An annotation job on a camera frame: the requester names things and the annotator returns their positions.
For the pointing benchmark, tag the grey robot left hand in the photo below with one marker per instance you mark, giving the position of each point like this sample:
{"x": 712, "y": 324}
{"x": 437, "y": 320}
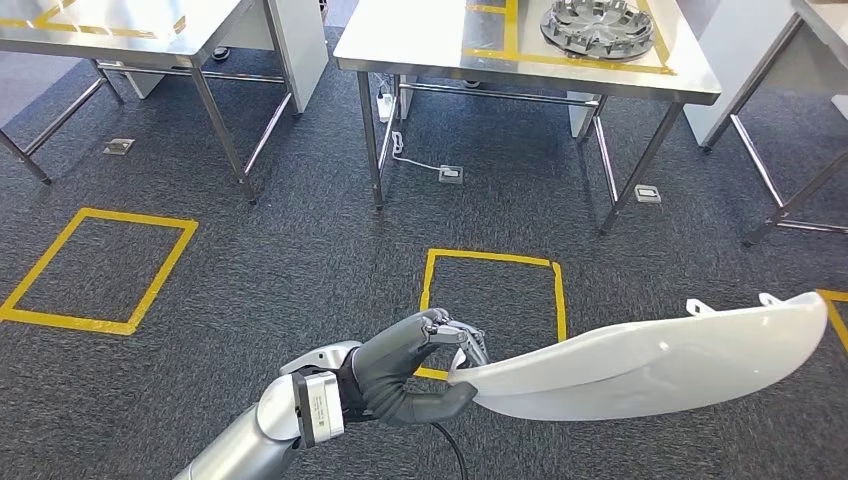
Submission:
{"x": 384, "y": 371}

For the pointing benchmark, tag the white curved plastic part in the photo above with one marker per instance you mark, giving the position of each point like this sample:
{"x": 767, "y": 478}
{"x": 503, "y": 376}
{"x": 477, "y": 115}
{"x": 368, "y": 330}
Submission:
{"x": 662, "y": 378}

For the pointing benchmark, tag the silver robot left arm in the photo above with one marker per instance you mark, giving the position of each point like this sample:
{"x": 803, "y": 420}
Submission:
{"x": 232, "y": 450}

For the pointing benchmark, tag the stainless steel workbench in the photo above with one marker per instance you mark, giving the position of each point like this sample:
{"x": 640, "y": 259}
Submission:
{"x": 411, "y": 40}
{"x": 821, "y": 16}
{"x": 132, "y": 26}

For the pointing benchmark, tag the metal floor outlet box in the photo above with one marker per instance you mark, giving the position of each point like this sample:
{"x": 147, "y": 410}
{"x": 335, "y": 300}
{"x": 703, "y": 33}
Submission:
{"x": 450, "y": 174}
{"x": 119, "y": 146}
{"x": 647, "y": 193}

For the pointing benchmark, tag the white power strip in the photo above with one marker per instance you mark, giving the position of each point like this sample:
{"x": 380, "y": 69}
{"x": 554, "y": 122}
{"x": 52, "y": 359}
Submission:
{"x": 386, "y": 107}

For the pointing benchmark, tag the white desk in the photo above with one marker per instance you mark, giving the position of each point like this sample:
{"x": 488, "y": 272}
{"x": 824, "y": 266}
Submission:
{"x": 735, "y": 66}
{"x": 298, "y": 40}

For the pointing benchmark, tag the yellow tape bench outline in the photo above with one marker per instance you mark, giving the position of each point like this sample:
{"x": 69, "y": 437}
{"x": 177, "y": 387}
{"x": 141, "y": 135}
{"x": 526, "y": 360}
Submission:
{"x": 112, "y": 30}
{"x": 510, "y": 26}

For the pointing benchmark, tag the grey wheel cover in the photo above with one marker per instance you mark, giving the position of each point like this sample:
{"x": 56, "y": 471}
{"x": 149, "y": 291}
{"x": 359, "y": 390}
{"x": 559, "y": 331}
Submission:
{"x": 596, "y": 30}

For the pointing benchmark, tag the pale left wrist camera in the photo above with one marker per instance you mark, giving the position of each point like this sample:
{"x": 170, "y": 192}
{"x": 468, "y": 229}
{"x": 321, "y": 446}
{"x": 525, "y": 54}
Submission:
{"x": 321, "y": 411}

